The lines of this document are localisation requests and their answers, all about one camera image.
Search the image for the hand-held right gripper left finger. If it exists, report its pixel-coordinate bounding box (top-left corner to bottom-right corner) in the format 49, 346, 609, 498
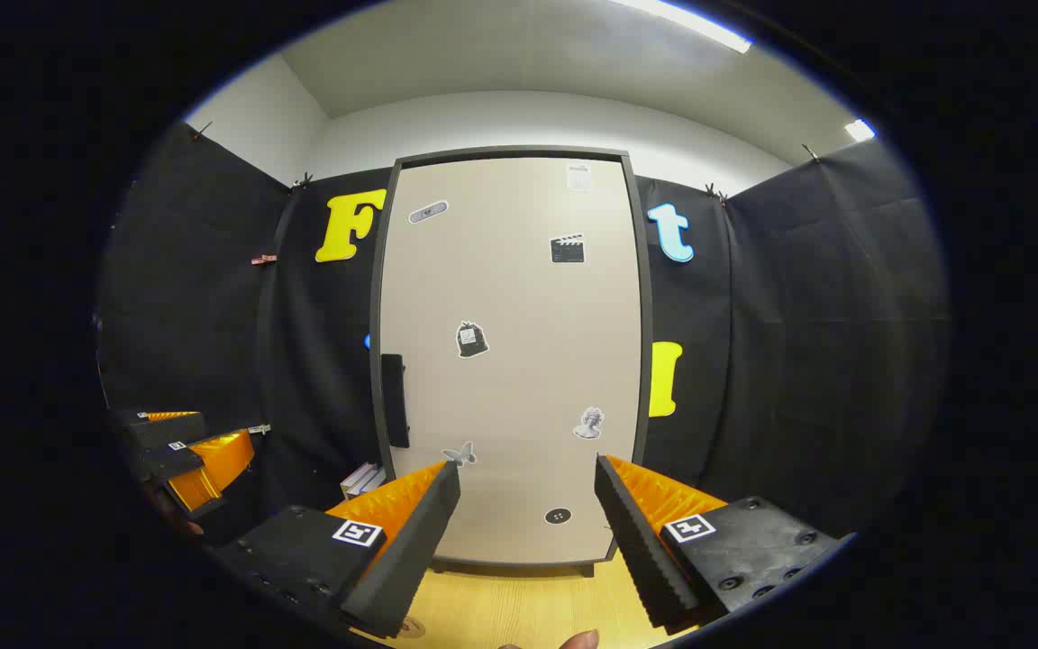
213, 460, 463, 641

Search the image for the long ceiling light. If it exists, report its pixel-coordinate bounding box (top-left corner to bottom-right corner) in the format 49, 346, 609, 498
609, 0, 754, 55

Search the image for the stack of grey books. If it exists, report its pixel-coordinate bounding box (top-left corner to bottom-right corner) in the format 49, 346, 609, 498
340, 462, 387, 502

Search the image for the dark grey cabinet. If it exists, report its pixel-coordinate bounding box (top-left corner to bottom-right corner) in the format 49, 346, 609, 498
369, 146, 657, 580

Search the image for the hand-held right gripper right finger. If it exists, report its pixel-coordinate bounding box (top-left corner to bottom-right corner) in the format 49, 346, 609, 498
594, 453, 858, 636

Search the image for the light grey cabinet door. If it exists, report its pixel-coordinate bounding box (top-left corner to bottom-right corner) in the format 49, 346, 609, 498
379, 155, 644, 567

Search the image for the black backdrop cloth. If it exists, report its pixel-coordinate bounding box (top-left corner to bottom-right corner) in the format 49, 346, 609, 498
96, 122, 951, 560

